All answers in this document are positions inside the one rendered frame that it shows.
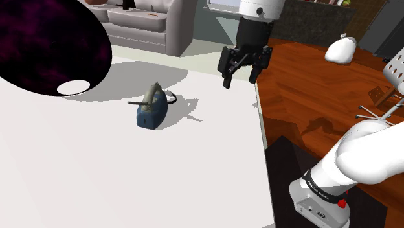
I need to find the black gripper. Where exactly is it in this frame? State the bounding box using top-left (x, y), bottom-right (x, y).
top-left (217, 16), bottom-right (274, 90)

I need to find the dark stone counter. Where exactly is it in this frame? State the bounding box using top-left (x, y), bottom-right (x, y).
top-left (271, 0), bottom-right (358, 49)

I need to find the white tied sack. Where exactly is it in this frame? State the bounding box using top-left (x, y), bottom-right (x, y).
top-left (324, 32), bottom-right (358, 65)

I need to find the grey sofa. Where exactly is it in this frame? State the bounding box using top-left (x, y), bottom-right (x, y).
top-left (77, 0), bottom-right (199, 58)

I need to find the dark grey cabinet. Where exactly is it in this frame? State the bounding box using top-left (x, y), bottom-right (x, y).
top-left (357, 0), bottom-right (404, 60)

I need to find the white perforated swivel chair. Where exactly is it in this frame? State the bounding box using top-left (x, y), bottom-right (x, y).
top-left (354, 47), bottom-right (404, 127)

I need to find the black purple round object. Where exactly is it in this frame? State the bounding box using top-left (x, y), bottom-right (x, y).
top-left (0, 0), bottom-right (113, 97)

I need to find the blue clothes iron grey handle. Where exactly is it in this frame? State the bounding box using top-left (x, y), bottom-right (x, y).
top-left (127, 82), bottom-right (178, 131)

